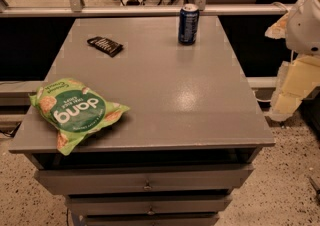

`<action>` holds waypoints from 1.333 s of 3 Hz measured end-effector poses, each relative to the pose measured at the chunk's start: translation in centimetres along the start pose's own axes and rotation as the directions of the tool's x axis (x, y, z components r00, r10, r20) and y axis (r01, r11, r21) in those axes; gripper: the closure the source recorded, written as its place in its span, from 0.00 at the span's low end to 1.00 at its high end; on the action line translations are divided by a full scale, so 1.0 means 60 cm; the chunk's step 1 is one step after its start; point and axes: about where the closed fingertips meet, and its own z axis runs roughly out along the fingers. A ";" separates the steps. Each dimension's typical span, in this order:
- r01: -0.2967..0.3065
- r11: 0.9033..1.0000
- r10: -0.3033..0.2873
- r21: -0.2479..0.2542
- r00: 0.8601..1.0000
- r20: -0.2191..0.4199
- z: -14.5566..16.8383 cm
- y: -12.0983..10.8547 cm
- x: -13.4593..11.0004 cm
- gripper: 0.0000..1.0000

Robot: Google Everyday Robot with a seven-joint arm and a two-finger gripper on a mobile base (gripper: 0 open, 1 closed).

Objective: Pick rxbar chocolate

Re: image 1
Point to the grey drawer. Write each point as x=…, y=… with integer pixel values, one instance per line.
x=156, y=220
x=148, y=205
x=139, y=180

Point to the middle grey drawer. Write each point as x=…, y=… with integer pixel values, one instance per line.
x=148, y=205

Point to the bottom grey drawer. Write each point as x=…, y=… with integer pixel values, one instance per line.
x=156, y=220

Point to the black rxbar chocolate bar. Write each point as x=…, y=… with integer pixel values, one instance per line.
x=105, y=45

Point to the top grey drawer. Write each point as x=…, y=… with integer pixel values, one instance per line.
x=139, y=180

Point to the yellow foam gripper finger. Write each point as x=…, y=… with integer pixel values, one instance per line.
x=278, y=29
x=295, y=81

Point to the blue soda can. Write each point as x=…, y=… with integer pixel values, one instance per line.
x=188, y=24

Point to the grey drawer cabinet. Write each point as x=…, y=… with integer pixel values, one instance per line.
x=189, y=105

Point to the green dang chips bag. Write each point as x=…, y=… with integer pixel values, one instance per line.
x=75, y=110

